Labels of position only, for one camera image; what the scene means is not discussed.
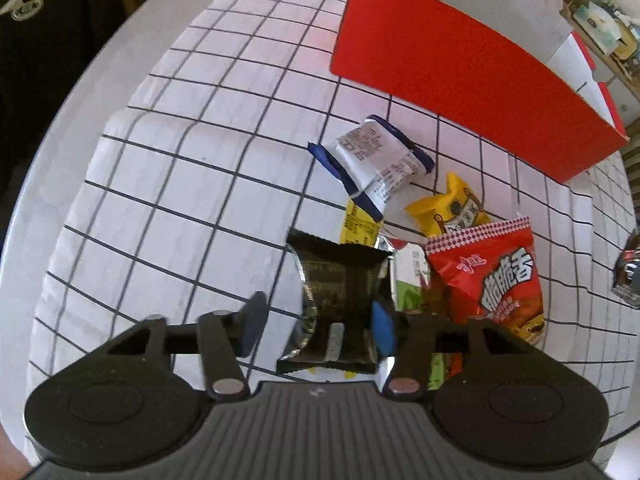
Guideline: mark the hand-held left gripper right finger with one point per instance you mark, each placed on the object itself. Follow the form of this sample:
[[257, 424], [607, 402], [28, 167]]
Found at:
[[382, 327]]

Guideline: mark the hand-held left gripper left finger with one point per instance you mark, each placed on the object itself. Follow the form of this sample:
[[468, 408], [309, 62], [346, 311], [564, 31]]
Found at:
[[252, 325]]

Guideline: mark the green snack packet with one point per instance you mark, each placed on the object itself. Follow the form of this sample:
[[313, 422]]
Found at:
[[407, 270]]

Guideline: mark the black snack packet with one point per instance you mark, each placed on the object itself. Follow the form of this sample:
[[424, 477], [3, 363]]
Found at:
[[325, 280]]

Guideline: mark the yellow cartoon snack packet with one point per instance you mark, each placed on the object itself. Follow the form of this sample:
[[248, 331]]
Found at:
[[357, 225]]

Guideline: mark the red snack packet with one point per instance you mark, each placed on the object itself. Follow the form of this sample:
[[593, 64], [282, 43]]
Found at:
[[480, 270]]

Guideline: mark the white and blue snack packet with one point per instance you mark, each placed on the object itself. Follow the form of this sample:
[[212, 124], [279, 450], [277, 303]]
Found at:
[[375, 155]]

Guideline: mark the dark brown snack packet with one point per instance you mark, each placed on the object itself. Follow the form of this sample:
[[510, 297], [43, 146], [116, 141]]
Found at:
[[629, 270]]

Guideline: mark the red cardboard box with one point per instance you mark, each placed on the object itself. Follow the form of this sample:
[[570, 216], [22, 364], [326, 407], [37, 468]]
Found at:
[[450, 70]]

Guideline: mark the white checked tablecloth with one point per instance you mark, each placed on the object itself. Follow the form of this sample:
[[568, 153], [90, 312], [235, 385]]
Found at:
[[175, 185]]

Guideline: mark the black jacket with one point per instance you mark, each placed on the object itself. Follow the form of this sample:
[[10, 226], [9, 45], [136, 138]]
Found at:
[[40, 85]]

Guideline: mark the white and green tissue box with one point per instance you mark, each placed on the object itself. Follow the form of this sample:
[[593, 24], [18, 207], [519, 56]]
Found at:
[[597, 25]]

